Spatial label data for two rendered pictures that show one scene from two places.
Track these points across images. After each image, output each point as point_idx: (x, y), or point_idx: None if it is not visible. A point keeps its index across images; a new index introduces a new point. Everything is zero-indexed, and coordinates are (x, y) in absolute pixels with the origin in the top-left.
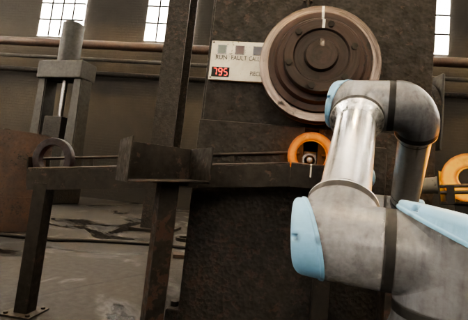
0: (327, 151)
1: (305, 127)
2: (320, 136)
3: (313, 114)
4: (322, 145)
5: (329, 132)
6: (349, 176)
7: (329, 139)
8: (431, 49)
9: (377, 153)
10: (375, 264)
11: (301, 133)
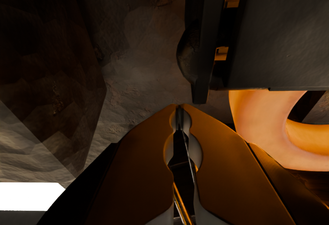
0: (281, 127)
1: (298, 121)
2: (292, 163)
3: None
4: (287, 127)
5: (222, 117)
6: None
7: (224, 103)
8: (61, 184)
9: (1, 174)
10: None
11: (322, 110)
